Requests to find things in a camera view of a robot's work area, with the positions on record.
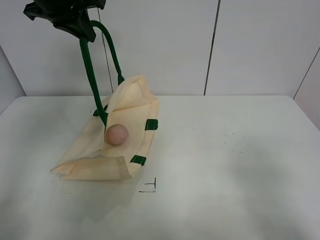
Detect pink peach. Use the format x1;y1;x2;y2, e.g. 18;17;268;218
105;124;129;146

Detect cream linen bag green handles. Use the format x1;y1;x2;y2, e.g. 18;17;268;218
51;20;160;181

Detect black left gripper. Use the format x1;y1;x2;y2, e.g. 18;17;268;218
23;0;106;42

